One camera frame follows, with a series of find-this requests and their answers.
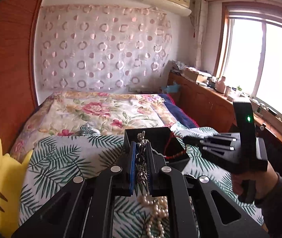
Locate silver brooch chain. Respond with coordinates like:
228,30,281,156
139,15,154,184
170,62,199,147
134,131,151,191

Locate black jewelry box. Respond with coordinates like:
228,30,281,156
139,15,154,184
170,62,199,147
124,127,189,172

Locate white pearl necklace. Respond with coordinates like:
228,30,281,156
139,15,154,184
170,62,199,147
137,194,170,238

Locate right hand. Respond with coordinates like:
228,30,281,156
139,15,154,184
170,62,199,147
231,162,278,199

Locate navy blue blanket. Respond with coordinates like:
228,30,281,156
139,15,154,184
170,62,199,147
159,93,199,128

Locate wooden cabinet counter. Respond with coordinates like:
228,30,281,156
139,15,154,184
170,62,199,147
167,72,282,176

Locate blue tissue bag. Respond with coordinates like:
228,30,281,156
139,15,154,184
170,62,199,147
161,82,181,94

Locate pink jug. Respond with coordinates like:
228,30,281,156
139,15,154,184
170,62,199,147
215,76,226,94

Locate cardboard box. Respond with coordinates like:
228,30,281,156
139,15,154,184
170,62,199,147
183,68,209,82

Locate palm leaf print cloth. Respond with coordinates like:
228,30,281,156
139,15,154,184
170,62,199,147
14,126,266,237

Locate floral bed quilt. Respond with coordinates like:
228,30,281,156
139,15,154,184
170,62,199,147
10,91,177,162

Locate window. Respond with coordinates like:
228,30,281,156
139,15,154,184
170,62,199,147
213,2,282,121

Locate yellow plush toy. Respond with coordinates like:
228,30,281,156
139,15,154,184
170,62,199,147
0,139,33,237

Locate pink circle pattern curtain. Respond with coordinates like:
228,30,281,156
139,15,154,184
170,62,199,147
34,4,172,92

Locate beige window curtain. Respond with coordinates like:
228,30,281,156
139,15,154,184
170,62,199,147
194,0,208,69

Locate wooden wardrobe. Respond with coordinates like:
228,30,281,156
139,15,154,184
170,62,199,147
0,0,42,154

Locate red string bracelet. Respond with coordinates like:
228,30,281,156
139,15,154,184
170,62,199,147
163,131,187,161

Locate wall air conditioner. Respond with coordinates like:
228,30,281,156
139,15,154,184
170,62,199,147
143,0,191,17

